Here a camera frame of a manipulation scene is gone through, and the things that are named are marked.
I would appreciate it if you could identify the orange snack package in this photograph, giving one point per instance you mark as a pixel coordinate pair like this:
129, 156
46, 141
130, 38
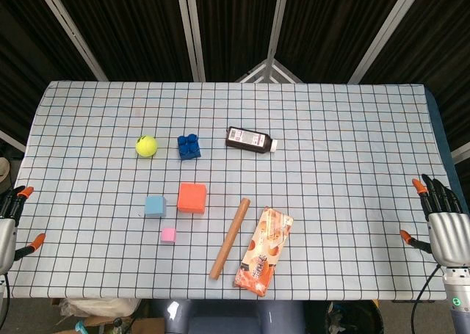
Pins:
262, 253

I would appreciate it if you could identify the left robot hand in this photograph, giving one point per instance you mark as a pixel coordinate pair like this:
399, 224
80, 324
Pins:
8, 238

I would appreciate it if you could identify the white round object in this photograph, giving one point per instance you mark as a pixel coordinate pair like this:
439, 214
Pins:
4, 169

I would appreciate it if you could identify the large orange foam cube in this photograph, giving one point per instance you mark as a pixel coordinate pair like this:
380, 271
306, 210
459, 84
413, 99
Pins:
191, 198

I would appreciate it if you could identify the blue-grey robot torso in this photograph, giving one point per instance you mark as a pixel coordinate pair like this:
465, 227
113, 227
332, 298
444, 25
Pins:
220, 319

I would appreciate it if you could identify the white triangular screen foot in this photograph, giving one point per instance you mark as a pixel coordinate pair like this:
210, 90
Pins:
269, 71

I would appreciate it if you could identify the blue studded toy brick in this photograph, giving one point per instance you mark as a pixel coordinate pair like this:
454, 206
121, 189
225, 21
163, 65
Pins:
189, 148

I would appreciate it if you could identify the white double screen frame post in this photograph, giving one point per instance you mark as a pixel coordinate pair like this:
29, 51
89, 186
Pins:
186, 31

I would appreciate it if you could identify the black trash bin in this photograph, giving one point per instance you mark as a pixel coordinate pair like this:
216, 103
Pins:
367, 319

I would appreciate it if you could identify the checkered light blue tablecloth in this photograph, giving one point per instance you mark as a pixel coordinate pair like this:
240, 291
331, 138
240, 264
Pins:
330, 202

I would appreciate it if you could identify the medium light blue foam cube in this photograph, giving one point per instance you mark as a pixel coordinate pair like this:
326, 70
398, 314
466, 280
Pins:
154, 205

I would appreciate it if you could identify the small pink foam cube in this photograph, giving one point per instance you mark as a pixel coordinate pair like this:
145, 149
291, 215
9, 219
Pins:
168, 235

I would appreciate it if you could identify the white plastic bag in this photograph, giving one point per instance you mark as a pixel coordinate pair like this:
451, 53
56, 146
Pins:
99, 306

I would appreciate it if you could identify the wooden rolling pin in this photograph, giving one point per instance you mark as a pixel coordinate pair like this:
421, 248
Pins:
230, 238

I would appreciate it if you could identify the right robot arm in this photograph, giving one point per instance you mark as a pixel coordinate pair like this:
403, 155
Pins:
459, 293

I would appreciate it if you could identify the yellow tennis ball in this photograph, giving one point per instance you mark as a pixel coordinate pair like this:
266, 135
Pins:
147, 147

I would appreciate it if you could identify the brown bottle white cap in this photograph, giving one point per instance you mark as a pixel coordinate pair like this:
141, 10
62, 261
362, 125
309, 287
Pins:
246, 139

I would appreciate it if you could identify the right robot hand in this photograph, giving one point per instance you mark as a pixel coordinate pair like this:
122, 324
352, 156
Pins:
449, 238

